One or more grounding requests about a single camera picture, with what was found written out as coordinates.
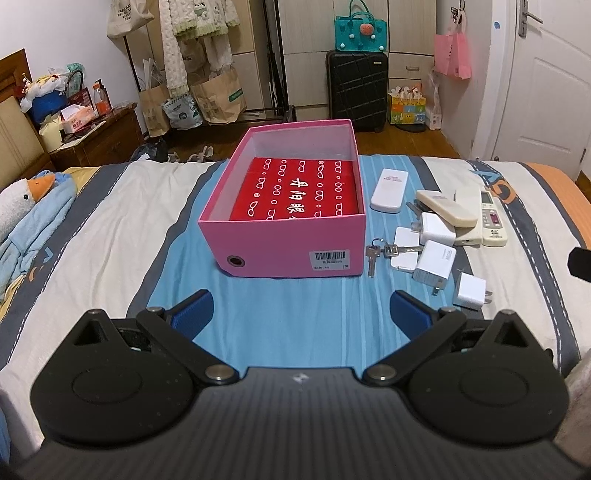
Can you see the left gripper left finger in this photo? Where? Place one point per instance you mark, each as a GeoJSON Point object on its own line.
{"type": "Point", "coordinates": [171, 331]}

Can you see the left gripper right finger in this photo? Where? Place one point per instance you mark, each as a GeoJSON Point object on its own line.
{"type": "Point", "coordinates": [429, 332]}

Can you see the small white charger plug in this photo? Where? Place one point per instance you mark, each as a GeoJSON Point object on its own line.
{"type": "Point", "coordinates": [471, 292]}

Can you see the white charger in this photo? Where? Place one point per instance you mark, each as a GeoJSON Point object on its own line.
{"type": "Point", "coordinates": [431, 227]}
{"type": "Point", "coordinates": [435, 265]}

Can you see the keys with white tags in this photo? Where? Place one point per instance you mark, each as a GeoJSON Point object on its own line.
{"type": "Point", "coordinates": [401, 257]}

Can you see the white remote with screen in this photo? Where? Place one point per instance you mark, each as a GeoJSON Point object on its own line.
{"type": "Point", "coordinates": [493, 232]}

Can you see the beige remote control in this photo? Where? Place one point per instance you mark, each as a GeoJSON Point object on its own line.
{"type": "Point", "coordinates": [449, 210]}

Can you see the white slim remote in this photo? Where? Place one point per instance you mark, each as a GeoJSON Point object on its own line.
{"type": "Point", "coordinates": [390, 191]}

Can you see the striped bed cover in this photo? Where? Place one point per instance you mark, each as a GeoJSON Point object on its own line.
{"type": "Point", "coordinates": [131, 240]}

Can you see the pink cardboard box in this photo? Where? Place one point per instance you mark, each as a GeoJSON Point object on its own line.
{"type": "Point", "coordinates": [292, 248]}

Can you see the red patterned box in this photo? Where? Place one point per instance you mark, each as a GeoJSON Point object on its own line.
{"type": "Point", "coordinates": [281, 189]}

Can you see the blue duck plush blanket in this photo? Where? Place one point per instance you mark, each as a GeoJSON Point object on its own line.
{"type": "Point", "coordinates": [31, 211]}

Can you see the wooden nightstand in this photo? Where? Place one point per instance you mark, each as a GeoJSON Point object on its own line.
{"type": "Point", "coordinates": [112, 140]}

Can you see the white printed plastic bag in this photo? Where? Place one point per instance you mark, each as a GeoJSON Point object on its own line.
{"type": "Point", "coordinates": [182, 112]}

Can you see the colourful gift bag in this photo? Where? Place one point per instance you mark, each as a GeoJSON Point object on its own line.
{"type": "Point", "coordinates": [406, 106]}

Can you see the small brown paper bag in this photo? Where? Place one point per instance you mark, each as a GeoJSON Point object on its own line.
{"type": "Point", "coordinates": [151, 101]}

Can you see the tissue box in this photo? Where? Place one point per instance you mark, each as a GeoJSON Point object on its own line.
{"type": "Point", "coordinates": [75, 117]}

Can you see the white door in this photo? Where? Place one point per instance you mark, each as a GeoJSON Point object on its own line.
{"type": "Point", "coordinates": [546, 117]}

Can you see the black clothes rack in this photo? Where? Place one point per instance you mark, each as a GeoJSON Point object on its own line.
{"type": "Point", "coordinates": [197, 67]}

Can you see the black suitcase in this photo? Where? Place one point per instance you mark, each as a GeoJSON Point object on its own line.
{"type": "Point", "coordinates": [358, 88]}

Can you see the pink paper bag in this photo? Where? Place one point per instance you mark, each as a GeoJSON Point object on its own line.
{"type": "Point", "coordinates": [452, 54]}

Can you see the teal felt handbag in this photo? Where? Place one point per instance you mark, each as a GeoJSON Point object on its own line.
{"type": "Point", "coordinates": [360, 30]}

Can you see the white knit cardigan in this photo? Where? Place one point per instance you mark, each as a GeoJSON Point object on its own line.
{"type": "Point", "coordinates": [208, 21]}

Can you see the canvas tote bag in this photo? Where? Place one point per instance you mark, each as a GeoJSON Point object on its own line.
{"type": "Point", "coordinates": [126, 16]}

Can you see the beige wardrobe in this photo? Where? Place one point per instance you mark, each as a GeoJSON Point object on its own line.
{"type": "Point", "coordinates": [323, 46]}

